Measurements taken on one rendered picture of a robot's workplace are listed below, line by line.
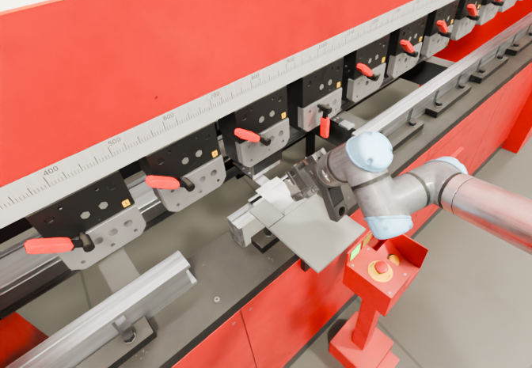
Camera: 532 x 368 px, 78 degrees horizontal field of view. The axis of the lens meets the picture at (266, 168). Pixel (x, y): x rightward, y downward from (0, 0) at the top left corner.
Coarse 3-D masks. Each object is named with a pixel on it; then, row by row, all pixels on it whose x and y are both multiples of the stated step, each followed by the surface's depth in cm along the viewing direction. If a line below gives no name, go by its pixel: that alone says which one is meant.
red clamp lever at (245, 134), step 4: (240, 128) 68; (236, 132) 67; (240, 132) 67; (244, 132) 67; (248, 132) 68; (252, 132) 70; (240, 136) 67; (244, 136) 68; (248, 136) 68; (252, 136) 69; (256, 136) 70; (260, 136) 73; (264, 136) 73; (248, 140) 69; (252, 140) 70; (256, 140) 71; (260, 140) 72; (264, 140) 73; (268, 140) 73; (264, 144) 73; (268, 144) 73
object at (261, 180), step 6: (222, 144) 110; (222, 150) 108; (222, 156) 106; (228, 162) 106; (234, 162) 108; (228, 168) 108; (240, 168) 105; (246, 168) 105; (246, 174) 103; (252, 174) 103; (258, 180) 100; (264, 180) 100
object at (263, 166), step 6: (270, 156) 88; (276, 156) 90; (258, 162) 86; (264, 162) 88; (270, 162) 90; (276, 162) 93; (252, 168) 87; (258, 168) 87; (264, 168) 89; (270, 168) 92; (258, 174) 90
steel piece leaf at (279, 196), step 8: (280, 184) 99; (272, 192) 97; (280, 192) 96; (288, 192) 96; (272, 200) 94; (280, 200) 94; (288, 200) 94; (304, 200) 93; (280, 208) 92; (288, 208) 89
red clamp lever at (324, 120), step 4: (320, 104) 85; (324, 104) 84; (320, 108) 84; (324, 108) 83; (328, 108) 83; (324, 112) 85; (328, 112) 83; (324, 116) 85; (324, 120) 86; (328, 120) 85; (324, 124) 86; (328, 124) 86; (320, 128) 89; (324, 128) 87; (328, 128) 87; (320, 132) 89; (324, 132) 88; (328, 132) 88; (324, 136) 89; (328, 136) 89
